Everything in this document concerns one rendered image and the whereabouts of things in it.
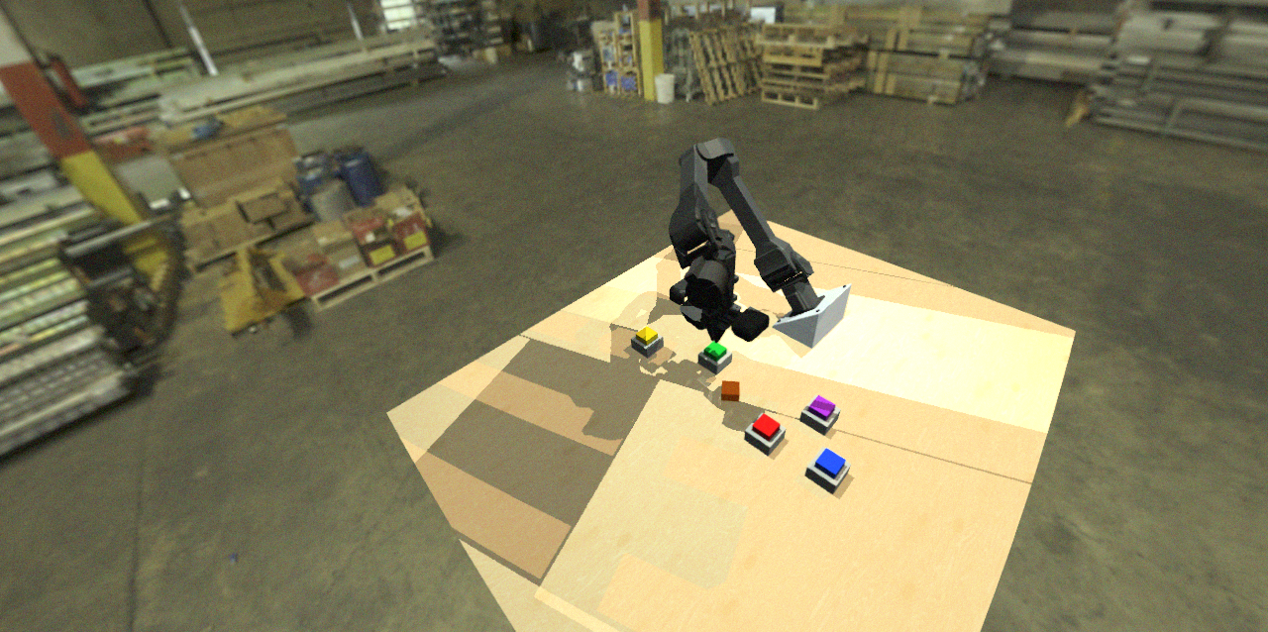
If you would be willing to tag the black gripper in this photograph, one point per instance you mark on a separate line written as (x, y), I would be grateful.
(747, 325)

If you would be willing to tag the green button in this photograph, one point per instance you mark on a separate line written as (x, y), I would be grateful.
(715, 358)

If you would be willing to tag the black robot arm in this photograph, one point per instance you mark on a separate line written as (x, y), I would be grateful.
(713, 265)

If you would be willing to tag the yellow button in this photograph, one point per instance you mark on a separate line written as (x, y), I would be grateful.
(647, 342)

